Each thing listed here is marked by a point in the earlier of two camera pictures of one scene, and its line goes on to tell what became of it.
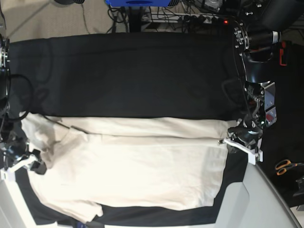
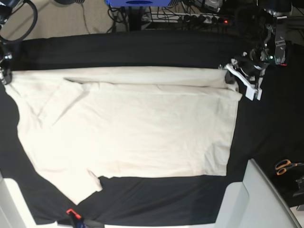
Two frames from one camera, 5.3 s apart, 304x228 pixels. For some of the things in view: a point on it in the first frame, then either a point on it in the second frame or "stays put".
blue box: x=138 y=3 stays put
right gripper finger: x=252 y=155 → x=251 y=91
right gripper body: x=247 y=132 → x=252 y=63
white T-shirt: x=90 y=163 stays put
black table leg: x=135 y=19 stays put
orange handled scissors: x=282 y=166 stays put
